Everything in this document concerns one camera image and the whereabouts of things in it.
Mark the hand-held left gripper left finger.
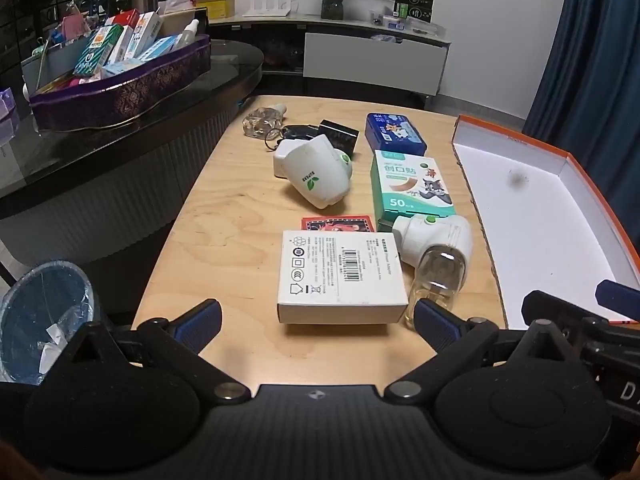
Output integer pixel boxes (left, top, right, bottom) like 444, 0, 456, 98
65, 299, 252, 405

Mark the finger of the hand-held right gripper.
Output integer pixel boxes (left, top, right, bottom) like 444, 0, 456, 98
595, 279, 640, 323
522, 290, 628, 332

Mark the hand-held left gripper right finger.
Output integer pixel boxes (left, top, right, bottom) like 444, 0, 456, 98
383, 298, 575, 405

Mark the white vaporizer with bottle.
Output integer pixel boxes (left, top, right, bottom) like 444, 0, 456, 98
391, 214, 473, 331

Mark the white adapter box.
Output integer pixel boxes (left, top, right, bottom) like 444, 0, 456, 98
276, 230, 411, 325

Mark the green bandage box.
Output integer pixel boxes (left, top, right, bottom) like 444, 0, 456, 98
370, 150, 457, 233

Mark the red card box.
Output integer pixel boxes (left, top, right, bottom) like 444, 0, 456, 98
301, 215, 376, 233

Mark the white plug-in vaporizer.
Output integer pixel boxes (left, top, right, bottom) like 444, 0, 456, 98
280, 135, 353, 209

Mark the blue tin case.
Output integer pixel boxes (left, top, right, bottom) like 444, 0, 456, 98
364, 113, 428, 157

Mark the clear small liquid bottle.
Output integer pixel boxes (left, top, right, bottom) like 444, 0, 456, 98
243, 103, 287, 140

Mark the black car key with keyring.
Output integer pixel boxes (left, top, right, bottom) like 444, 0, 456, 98
265, 124, 321, 152

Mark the trash bin with plastic liner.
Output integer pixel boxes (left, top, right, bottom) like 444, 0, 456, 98
0, 260, 96, 386

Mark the black glass coffee table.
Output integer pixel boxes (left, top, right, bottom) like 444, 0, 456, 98
0, 37, 266, 311

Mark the blue curtain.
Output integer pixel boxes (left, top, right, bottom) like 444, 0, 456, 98
522, 0, 640, 201

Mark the purple tray of medicine boxes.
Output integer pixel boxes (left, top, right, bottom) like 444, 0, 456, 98
29, 34, 212, 132

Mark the white TV cabinet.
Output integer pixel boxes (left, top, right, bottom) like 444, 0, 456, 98
207, 10, 451, 98

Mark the small purple box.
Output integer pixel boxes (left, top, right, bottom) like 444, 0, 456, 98
0, 87, 21, 146

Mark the pile of medicine boxes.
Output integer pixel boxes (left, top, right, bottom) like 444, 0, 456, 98
50, 9, 183, 83

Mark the black and green card box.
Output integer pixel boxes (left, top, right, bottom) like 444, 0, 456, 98
393, 0, 434, 23

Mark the white router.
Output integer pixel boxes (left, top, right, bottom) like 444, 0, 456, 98
243, 0, 291, 18

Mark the white wall charger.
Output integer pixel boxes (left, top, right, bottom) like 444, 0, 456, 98
273, 139, 313, 179

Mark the black wall charger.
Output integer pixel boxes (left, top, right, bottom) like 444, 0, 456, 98
318, 120, 360, 160

